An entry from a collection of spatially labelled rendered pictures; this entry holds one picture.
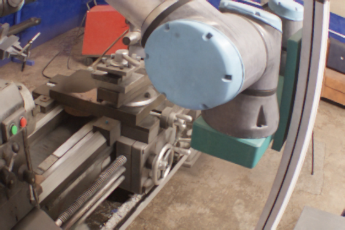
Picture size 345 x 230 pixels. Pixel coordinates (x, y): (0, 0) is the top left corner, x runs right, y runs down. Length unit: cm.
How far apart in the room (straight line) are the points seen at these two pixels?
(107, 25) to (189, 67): 418
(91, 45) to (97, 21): 34
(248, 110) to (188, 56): 24
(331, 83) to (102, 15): 315
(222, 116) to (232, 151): 7
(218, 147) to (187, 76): 26
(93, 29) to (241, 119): 410
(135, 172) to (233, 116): 119
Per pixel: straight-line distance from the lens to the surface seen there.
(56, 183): 157
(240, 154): 83
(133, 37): 233
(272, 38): 77
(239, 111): 80
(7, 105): 116
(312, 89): 89
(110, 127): 185
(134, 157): 191
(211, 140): 84
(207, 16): 64
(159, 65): 63
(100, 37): 483
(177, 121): 195
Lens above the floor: 179
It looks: 28 degrees down
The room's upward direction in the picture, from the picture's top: 5 degrees clockwise
